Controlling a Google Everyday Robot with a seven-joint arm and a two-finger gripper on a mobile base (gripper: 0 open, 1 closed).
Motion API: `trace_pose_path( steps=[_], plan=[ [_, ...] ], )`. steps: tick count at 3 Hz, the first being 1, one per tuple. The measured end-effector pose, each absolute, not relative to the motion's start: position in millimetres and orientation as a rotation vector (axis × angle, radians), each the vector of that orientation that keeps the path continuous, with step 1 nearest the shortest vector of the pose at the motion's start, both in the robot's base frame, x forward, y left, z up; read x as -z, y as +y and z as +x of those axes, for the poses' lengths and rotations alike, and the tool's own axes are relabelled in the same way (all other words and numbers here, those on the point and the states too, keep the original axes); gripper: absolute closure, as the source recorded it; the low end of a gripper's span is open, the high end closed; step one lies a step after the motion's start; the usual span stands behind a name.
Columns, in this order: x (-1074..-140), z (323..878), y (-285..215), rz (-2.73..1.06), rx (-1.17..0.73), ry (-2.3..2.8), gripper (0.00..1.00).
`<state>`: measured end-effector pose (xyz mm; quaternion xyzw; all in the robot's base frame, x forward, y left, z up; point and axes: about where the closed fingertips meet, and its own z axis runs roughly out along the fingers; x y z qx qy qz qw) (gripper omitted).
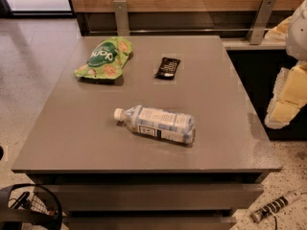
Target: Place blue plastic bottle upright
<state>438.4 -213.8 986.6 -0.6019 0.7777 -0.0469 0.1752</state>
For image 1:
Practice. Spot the right metal bracket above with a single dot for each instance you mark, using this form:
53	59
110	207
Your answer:
261	19

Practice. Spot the green snack bag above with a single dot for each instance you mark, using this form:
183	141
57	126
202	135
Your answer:
107	60

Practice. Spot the white power strip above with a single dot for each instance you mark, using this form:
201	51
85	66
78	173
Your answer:
275	206

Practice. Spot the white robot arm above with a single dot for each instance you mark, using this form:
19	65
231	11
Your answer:
296	36

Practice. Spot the grey drawer cabinet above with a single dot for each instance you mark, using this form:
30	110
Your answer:
109	178

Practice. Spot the blue plastic water bottle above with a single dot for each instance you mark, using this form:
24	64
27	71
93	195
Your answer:
158	123

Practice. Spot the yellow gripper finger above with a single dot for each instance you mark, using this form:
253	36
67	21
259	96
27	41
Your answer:
289	96
279	32

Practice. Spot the black snack bar wrapper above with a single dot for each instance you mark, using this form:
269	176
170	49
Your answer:
167	68

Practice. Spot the metal bracket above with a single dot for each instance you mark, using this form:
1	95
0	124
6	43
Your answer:
121	17
261	19

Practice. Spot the left metal bracket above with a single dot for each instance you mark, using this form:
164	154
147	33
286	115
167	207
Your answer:
121	17

